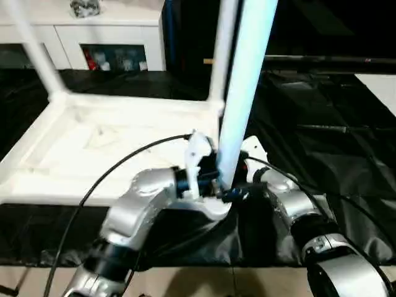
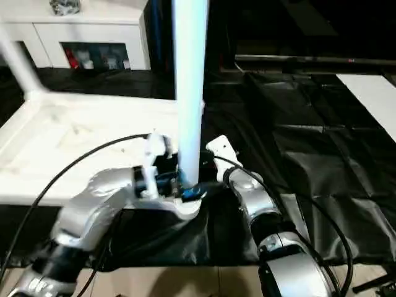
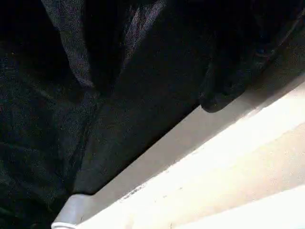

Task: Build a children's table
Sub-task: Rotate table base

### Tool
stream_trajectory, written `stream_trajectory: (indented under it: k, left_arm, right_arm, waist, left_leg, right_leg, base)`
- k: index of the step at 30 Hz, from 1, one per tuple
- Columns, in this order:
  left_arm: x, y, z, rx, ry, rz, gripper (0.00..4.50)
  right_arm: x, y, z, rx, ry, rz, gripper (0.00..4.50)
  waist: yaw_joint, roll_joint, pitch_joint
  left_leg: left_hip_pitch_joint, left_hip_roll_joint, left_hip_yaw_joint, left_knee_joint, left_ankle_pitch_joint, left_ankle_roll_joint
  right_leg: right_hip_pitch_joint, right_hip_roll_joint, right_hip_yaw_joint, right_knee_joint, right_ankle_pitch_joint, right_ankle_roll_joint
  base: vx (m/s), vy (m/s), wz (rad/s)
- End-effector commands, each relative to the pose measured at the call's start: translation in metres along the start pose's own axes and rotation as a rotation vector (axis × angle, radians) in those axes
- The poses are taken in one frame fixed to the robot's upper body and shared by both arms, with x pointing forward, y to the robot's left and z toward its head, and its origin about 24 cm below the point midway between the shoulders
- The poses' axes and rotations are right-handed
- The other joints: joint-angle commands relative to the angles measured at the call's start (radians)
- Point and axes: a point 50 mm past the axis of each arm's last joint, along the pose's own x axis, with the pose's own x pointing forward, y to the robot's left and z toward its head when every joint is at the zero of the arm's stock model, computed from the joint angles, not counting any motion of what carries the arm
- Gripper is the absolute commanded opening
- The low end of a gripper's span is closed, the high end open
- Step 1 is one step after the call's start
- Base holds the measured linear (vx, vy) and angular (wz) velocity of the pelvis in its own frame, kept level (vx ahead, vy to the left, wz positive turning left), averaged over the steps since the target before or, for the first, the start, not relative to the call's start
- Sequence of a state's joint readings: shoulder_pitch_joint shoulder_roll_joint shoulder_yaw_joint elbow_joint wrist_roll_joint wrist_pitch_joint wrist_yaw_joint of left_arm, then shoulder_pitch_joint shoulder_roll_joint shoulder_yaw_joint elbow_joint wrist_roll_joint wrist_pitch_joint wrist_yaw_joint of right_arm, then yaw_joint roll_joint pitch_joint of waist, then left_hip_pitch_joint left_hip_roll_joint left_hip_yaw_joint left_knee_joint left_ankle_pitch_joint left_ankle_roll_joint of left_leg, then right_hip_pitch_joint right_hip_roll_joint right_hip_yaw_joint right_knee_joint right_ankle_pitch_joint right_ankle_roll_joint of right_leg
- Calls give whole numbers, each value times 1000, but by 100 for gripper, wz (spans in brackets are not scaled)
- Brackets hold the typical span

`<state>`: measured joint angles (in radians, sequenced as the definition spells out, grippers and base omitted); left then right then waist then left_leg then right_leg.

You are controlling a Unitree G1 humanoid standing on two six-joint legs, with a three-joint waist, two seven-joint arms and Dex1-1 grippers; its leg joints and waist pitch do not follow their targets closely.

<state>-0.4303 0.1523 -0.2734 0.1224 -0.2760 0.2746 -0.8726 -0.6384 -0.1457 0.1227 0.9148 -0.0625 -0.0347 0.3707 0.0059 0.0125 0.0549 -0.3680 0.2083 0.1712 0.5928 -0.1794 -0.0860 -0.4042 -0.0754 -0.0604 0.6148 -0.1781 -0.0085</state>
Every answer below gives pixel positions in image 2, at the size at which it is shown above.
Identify white plastic table top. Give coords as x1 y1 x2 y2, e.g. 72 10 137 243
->
0 89 207 222

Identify black plastic mat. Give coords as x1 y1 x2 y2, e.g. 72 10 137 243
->
0 64 396 273

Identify red carton behind glass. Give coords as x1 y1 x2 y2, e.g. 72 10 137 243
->
67 49 79 69

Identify white glass-door cabinet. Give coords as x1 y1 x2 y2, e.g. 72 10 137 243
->
0 0 152 71

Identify white flat board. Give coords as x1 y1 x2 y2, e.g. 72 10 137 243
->
335 73 396 140

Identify grey object on cabinet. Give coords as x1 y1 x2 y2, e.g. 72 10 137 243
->
49 0 83 16

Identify black tripod stand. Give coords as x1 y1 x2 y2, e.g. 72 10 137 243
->
352 272 396 293

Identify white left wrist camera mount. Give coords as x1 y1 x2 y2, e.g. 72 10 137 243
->
142 132 174 200

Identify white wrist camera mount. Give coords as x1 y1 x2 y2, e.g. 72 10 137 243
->
142 132 174 200
205 135 242 183

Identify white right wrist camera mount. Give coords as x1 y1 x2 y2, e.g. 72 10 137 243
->
205 135 242 183

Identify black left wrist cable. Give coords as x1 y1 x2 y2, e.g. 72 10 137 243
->
0 132 154 297

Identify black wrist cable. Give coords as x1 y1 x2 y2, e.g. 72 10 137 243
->
213 155 355 297
0 132 154 297

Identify blue vertical post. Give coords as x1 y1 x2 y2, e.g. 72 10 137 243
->
151 0 166 72

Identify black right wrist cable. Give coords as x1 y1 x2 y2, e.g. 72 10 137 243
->
213 155 355 297

